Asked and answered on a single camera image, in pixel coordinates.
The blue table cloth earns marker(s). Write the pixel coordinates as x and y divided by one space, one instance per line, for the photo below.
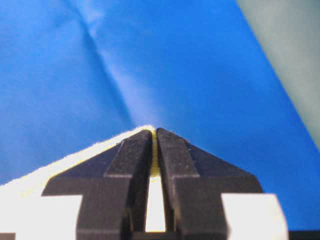
77 72

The green backdrop board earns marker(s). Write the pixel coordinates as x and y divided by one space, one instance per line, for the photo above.
289 33

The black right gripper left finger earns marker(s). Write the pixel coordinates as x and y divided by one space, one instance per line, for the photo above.
113 185

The yellow towel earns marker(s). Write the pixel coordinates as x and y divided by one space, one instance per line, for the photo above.
27 214

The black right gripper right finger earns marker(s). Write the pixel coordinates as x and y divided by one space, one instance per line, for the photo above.
213 199

